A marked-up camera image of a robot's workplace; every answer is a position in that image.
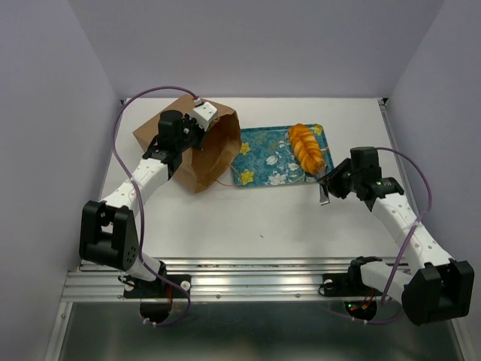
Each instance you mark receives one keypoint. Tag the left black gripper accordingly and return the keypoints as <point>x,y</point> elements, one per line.
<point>202,134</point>

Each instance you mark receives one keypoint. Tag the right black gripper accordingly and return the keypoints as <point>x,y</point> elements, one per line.
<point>330,180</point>

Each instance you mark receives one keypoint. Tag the metal tongs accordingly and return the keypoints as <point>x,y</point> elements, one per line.
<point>323,188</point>

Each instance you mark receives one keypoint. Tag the brown paper bag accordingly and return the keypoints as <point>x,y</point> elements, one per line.
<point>200,168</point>

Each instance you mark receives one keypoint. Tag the long braided fake bread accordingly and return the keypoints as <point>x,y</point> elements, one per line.
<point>306,149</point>

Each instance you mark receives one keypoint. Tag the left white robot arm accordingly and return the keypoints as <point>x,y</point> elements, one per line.
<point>108,233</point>

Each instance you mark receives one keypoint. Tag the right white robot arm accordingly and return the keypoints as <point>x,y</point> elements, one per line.
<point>424,279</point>

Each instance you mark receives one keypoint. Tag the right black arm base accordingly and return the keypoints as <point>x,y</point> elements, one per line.
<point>349,283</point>

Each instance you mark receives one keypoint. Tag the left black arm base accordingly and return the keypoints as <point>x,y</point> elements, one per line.
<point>138,289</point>

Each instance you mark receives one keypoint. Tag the teal floral tray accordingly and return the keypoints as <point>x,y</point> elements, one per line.
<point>266,159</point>

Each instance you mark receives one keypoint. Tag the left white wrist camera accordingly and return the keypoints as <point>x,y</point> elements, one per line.
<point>204,113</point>

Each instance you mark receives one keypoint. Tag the aluminium mounting rail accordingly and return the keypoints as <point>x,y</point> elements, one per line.
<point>218,280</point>

